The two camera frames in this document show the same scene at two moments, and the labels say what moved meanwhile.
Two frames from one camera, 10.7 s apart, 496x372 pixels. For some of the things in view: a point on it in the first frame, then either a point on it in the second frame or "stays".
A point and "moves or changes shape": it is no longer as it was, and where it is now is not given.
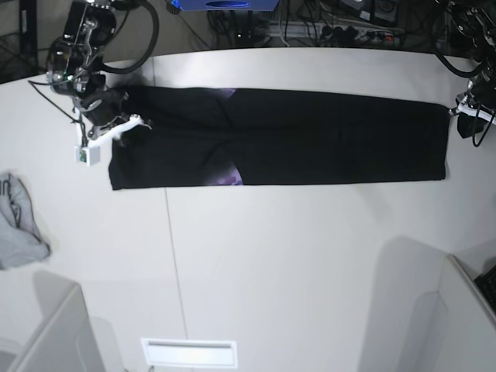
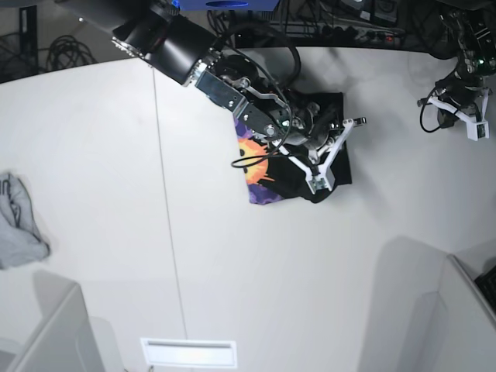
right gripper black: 482,91 to 460,87
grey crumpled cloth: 21,241 stays
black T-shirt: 222,136 moves or changes shape
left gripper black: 101,105 to 312,126
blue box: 225,5 stays
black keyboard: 487,284 stays
